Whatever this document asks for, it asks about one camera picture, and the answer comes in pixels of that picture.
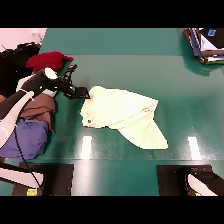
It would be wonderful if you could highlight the red garment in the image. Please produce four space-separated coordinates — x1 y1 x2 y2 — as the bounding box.
25 51 75 74

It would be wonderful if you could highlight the black garment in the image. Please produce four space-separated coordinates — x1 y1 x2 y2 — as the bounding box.
0 41 42 98

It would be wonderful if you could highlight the brown garment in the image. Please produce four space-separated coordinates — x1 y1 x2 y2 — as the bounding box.
19 92 57 132

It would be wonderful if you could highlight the purple garment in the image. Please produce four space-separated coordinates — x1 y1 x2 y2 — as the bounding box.
0 119 50 162

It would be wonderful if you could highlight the stack of folded clothes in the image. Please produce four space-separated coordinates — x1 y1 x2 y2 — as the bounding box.
182 28 224 65

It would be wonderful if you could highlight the black cable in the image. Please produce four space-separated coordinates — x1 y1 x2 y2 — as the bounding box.
13 128 44 197

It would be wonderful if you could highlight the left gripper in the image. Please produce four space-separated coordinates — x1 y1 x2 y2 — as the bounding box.
65 86 91 100

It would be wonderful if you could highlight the cream shirt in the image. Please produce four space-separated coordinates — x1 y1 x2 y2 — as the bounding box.
79 85 169 151

